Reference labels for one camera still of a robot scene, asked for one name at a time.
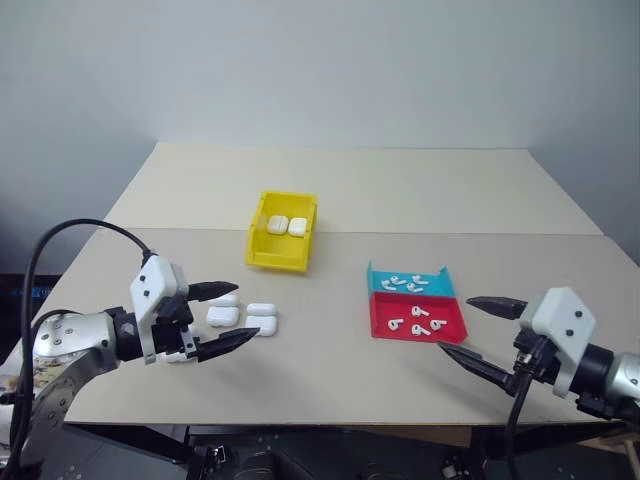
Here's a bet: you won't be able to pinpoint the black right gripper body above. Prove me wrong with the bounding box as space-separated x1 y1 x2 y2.
504 331 562 397

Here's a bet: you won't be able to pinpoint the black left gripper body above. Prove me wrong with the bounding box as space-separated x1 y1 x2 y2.
148 294 201 362

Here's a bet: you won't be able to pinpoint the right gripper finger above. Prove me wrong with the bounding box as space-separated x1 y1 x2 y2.
438 340 517 396
465 295 529 322

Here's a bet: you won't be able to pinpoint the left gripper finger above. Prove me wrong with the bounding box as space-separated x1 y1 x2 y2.
187 280 241 303
196 326 263 363

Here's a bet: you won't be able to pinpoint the yellow plastic bin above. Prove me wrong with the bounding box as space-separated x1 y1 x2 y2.
243 189 321 276

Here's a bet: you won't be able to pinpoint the red plastic tray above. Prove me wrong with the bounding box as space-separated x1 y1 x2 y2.
368 291 470 347

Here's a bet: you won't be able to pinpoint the blue plastic tray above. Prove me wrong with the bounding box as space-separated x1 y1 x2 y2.
365 259 456 301

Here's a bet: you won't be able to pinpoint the colourful printed paper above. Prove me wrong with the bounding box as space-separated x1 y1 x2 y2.
0 348 84 407

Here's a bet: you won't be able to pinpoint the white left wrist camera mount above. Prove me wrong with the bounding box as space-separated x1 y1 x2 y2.
129 255 191 366

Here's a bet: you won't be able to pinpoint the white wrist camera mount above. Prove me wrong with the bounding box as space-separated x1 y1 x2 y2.
129 255 191 366
518 286 598 399

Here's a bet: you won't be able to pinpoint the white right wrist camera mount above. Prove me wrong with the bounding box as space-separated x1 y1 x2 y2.
518 286 598 399

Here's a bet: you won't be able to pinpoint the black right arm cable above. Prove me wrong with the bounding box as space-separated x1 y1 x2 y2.
502 339 549 480

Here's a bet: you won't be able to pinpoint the light wooden frame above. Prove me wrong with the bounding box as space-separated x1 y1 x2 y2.
582 423 640 459

